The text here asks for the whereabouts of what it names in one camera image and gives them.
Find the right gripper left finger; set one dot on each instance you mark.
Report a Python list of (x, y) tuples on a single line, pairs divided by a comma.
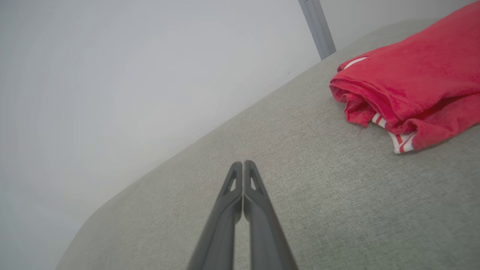
[(219, 240)]

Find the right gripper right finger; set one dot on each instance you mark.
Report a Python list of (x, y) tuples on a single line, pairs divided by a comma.
[(266, 240)]

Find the red and white jersey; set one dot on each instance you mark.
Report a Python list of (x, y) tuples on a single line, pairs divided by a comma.
[(420, 82)]

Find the grey fabric sofa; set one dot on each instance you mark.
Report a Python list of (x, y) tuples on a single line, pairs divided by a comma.
[(337, 195)]

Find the grey upright post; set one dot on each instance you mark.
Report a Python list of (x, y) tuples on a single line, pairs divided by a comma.
[(318, 30)]

